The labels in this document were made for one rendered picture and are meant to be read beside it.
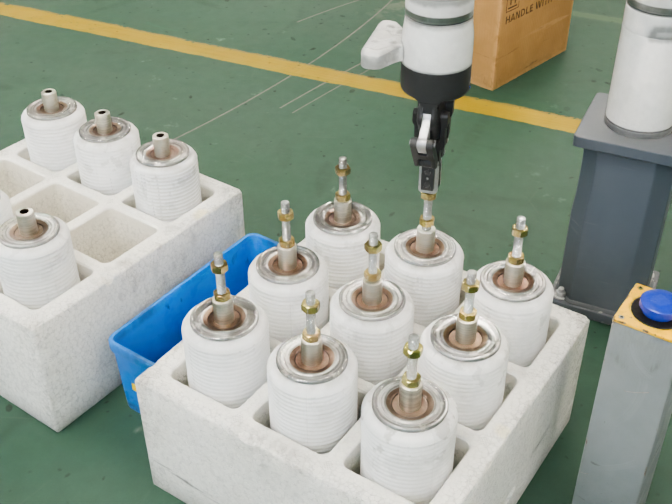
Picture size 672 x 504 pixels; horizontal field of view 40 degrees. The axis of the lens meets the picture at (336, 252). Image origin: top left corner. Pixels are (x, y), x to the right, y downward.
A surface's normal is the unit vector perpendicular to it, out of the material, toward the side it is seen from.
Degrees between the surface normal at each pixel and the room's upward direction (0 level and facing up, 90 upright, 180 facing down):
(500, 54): 90
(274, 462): 90
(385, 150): 0
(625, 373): 90
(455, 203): 0
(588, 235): 90
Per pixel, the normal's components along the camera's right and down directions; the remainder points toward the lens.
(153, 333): 0.82, 0.31
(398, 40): -0.09, -0.82
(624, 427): -0.56, 0.49
